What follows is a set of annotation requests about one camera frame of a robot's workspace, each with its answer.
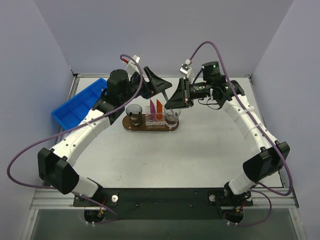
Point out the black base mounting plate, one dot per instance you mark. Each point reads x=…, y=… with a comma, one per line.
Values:
x=165, y=203

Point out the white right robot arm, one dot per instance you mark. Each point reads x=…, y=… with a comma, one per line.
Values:
x=268, y=153

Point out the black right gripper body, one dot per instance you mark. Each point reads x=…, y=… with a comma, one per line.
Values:
x=186, y=88

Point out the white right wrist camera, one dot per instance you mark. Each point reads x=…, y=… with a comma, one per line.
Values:
x=186, y=70

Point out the orange toothpaste tube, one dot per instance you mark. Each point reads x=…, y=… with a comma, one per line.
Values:
x=159, y=110

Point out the clear textured acrylic holder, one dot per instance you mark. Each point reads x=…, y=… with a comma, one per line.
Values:
x=154, y=120

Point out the blue tinted glass cup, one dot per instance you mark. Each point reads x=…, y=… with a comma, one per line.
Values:
x=134, y=113

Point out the brown wooden oval tray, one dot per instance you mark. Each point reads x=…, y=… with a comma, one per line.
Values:
x=127, y=124

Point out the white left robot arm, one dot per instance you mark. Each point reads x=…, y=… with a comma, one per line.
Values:
x=55, y=165

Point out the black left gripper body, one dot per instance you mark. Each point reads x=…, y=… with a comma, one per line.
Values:
x=147, y=81

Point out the blue plastic divided bin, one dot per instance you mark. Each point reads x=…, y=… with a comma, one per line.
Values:
x=71, y=113

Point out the pink toothpaste tube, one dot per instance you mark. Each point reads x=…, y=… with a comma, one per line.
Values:
x=152, y=110

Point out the clear glass cup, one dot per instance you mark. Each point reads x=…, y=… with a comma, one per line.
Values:
x=172, y=117

